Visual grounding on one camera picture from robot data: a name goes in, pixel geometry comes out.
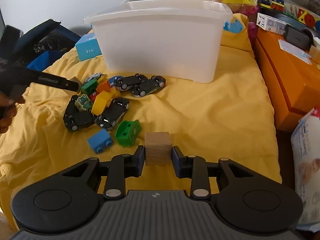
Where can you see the wooden cube block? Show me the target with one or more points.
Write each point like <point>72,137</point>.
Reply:
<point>158,147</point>

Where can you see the yellow transparent brick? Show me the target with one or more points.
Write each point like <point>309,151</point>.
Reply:
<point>101,102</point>

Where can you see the silver white toy car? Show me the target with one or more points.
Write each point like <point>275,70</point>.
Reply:
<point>96,76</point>

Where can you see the blue building brick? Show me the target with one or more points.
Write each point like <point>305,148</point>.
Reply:
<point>100,141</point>

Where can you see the green frog eraser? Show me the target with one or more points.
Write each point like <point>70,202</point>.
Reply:
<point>83,103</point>

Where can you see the orange building brick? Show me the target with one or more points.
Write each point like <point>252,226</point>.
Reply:
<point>103,86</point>

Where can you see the green transparent brick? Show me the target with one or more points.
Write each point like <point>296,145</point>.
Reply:
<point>127,133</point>

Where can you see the yellow small building brick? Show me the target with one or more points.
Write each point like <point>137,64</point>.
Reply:
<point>114,93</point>

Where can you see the light blue cardboard box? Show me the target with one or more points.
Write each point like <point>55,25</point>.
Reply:
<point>87,47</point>

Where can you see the yellow quilted cloth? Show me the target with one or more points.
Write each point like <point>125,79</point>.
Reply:
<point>230,117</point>

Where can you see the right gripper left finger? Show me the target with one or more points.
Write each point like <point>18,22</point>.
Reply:
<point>119,168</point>

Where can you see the dark blue bag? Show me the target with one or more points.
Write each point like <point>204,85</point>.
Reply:
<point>43,45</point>

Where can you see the small white carton box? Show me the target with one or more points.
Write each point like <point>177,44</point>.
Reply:
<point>271,24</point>

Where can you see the green building brick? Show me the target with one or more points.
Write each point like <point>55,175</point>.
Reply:
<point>89,87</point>

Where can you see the baby wipes pack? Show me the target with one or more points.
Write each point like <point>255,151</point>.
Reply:
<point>305,147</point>

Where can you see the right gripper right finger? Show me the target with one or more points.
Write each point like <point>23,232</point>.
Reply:
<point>192,167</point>

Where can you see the white plastic storage bin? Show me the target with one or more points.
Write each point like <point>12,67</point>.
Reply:
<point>175,38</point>

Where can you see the orange gift box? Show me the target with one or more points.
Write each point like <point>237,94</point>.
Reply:
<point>293,85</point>

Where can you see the person left hand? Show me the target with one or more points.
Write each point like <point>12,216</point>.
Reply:
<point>10,111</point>

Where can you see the black toy car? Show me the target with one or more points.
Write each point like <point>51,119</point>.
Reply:
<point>74,119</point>
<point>149,86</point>
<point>126,83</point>
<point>113,114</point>

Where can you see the black small device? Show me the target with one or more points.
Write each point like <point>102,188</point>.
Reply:
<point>302,39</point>

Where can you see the red monster face brick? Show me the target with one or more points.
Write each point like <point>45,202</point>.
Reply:
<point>93,96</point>

